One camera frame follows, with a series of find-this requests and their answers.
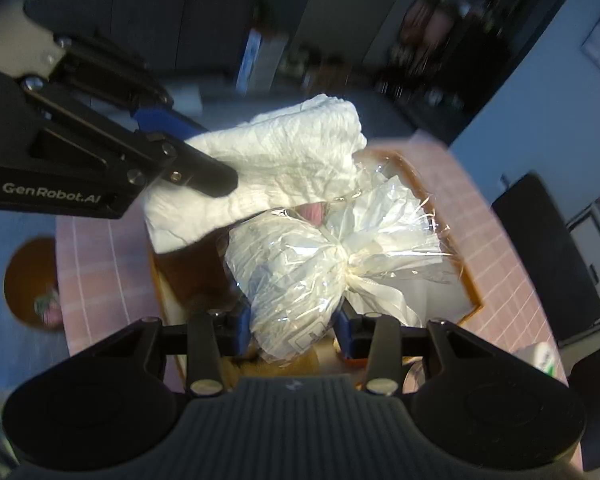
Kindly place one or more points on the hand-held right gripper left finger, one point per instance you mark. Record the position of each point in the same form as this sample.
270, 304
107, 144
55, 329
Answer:
240, 331

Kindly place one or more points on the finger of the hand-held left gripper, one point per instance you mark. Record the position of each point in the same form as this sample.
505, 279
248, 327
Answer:
160, 120
200, 172

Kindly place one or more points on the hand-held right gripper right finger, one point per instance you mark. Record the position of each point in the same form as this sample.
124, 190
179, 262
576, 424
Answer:
343, 331

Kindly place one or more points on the brown wooden box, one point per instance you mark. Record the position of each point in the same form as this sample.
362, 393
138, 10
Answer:
195, 270

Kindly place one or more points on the plastic-wrapped artificial flower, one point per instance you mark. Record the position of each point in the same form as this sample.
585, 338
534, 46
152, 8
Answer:
290, 270

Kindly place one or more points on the white paper towel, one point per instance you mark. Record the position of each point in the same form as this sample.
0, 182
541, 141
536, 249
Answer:
280, 155

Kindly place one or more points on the pink cream crocheted piece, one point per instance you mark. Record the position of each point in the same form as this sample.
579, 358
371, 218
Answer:
314, 212

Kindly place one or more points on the round wooden stool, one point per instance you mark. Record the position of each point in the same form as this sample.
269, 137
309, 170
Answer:
25, 280

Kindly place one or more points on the clear plastic water bottle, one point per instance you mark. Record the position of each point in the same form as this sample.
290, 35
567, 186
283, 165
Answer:
542, 360

